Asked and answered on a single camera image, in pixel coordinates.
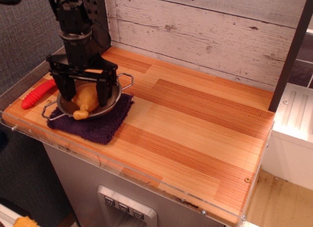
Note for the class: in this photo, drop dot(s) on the red handled metal spoon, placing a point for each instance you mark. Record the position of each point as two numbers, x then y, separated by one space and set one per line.
36 94

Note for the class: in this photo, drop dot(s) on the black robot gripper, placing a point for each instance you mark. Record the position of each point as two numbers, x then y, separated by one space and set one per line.
82 61

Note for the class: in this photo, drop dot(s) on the dark purple cloth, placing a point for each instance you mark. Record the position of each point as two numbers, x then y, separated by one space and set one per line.
100 129

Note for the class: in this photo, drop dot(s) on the clear acrylic table edge guard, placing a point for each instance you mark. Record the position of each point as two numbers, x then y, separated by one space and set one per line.
192 136

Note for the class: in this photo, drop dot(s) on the stainless steel bowl with handles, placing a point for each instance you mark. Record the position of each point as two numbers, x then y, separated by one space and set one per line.
68 108

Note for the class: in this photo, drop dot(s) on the grey toy fridge cabinet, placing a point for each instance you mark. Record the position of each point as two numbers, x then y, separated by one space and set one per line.
100 198

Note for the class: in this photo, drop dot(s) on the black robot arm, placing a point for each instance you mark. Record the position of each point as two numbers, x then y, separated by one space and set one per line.
75 17

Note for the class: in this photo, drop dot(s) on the dark right shelf post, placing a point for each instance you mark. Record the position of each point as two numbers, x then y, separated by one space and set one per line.
292 54

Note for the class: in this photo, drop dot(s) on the white toy sink unit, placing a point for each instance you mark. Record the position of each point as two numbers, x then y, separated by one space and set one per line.
289 152

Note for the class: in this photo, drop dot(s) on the yellow toy chicken drumstick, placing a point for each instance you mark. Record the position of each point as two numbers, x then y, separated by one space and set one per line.
86 99

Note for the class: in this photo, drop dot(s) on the orange object bottom left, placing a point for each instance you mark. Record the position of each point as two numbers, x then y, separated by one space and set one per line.
25 222

